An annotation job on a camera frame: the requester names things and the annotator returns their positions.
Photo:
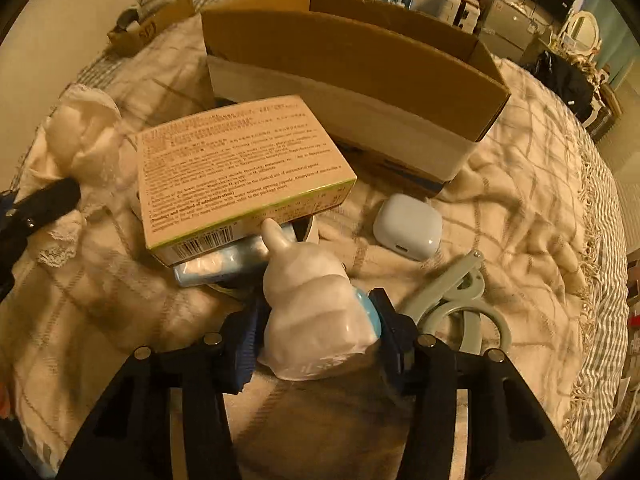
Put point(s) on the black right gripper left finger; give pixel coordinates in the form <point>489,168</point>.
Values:
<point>127,434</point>

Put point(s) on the white lace cloth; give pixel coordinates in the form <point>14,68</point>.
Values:
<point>80,139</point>

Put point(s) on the grey-green plastic clip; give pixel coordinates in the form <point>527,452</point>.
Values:
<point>459,289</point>

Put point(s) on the beige printed medicine box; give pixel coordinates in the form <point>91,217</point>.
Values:
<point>210,179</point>

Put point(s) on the light blue tube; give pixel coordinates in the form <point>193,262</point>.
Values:
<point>238,258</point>

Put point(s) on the white ceramic rabbit figurine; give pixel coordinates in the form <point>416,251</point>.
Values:
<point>320,325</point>

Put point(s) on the white earbuds case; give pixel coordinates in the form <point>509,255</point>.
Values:
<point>409,227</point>

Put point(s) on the small brown cardboard box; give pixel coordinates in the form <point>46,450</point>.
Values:
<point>141,22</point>

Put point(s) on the large open cardboard box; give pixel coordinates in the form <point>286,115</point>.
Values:
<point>412,94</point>

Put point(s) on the black jacket on chair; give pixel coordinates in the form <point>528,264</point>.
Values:
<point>566,80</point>

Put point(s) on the teal corner curtain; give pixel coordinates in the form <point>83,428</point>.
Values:
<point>618,48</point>

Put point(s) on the white oval vanity mirror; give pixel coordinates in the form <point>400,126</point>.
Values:
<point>580,34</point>

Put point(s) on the grey mini fridge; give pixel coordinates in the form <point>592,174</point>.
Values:
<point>506,31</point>

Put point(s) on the white suitcase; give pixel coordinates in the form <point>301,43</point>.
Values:
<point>463,14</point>

